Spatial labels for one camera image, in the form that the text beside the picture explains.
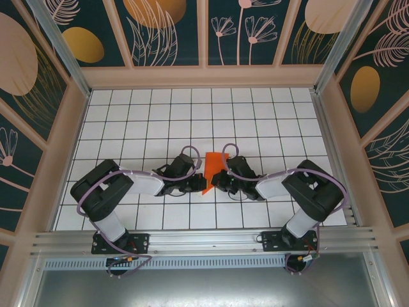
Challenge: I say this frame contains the grey slotted cable duct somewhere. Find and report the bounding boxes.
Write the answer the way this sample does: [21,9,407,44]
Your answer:
[43,254,307,270]

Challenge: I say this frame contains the aluminium side rail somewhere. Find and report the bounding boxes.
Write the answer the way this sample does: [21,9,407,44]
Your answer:
[311,91,364,226]

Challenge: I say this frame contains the aluminium frame bar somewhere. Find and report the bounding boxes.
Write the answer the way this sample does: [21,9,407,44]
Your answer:
[363,252,397,307]
[17,255,46,307]

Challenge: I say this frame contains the orange square paper sheet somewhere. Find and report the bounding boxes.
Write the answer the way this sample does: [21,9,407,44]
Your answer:
[201,152,230,196]

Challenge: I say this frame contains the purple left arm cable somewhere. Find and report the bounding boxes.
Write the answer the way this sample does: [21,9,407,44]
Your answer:
[77,146,203,279]

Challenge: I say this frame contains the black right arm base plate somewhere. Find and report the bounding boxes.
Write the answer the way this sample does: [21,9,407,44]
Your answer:
[261,230,320,253]

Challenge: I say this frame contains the aluminium corner post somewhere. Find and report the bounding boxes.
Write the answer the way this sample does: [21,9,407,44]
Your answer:
[25,0,93,98]
[312,0,375,94]

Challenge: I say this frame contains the aluminium mounting rail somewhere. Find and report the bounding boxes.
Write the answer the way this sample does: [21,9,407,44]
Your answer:
[30,226,380,258]

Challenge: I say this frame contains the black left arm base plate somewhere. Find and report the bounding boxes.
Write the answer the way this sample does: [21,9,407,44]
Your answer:
[91,232,151,255]

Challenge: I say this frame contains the grey metal sheet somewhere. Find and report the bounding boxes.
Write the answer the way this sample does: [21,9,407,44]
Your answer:
[31,267,384,307]

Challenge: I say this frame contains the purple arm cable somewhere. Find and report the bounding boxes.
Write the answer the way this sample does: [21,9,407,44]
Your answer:
[222,143,348,276]
[77,146,203,279]

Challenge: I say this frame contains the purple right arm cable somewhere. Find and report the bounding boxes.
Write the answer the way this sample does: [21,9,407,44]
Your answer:
[222,143,348,276]

